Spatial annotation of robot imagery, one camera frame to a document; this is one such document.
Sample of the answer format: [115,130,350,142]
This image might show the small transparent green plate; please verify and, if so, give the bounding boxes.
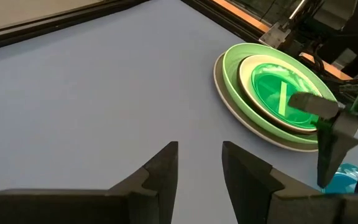
[250,63,323,130]

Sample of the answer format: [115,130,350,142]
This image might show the silver metal bracket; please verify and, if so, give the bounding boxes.
[259,0,309,50]

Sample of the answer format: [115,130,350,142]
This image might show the small transparent blue plate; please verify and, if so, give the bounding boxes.
[321,162,358,194]

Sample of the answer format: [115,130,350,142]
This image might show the large opaque green plate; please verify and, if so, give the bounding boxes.
[221,42,338,146]

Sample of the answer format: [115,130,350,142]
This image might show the large grey plate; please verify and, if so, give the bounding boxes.
[213,52,319,153]

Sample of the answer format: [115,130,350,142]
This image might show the white plastic plate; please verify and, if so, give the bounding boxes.
[237,54,326,135]

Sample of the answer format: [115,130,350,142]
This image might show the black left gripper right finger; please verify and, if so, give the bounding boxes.
[222,141,358,224]

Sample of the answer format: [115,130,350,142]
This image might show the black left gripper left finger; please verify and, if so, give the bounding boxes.
[0,141,179,224]

